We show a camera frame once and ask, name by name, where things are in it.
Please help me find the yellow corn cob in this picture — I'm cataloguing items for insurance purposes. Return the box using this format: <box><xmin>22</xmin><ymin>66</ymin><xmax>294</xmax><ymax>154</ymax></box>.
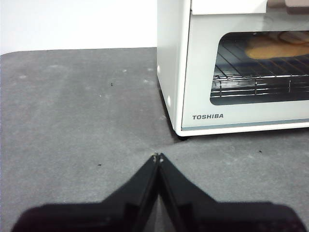
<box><xmin>243</xmin><ymin>32</ymin><xmax>309</xmax><ymax>60</ymax></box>

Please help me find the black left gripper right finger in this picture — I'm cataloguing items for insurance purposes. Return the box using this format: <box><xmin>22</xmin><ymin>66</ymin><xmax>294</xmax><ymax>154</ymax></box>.
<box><xmin>158</xmin><ymin>152</ymin><xmax>304</xmax><ymax>232</ymax></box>

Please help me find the metal wire oven rack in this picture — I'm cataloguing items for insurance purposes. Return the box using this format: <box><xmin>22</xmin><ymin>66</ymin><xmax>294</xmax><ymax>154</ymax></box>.
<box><xmin>209</xmin><ymin>40</ymin><xmax>309</xmax><ymax>99</ymax></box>

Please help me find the cream Toshiba toaster oven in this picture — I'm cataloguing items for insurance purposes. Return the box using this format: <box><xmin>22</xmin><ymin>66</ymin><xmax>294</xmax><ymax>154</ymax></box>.
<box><xmin>156</xmin><ymin>0</ymin><xmax>309</xmax><ymax>140</ymax></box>

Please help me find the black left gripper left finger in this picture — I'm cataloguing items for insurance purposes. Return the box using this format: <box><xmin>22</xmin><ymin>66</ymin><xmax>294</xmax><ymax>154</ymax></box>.
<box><xmin>11</xmin><ymin>154</ymin><xmax>159</xmax><ymax>232</ymax></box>

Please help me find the glass oven door with handle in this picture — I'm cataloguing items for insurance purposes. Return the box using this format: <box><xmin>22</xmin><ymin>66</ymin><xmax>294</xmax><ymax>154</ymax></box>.
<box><xmin>181</xmin><ymin>0</ymin><xmax>309</xmax><ymax>131</ymax></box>

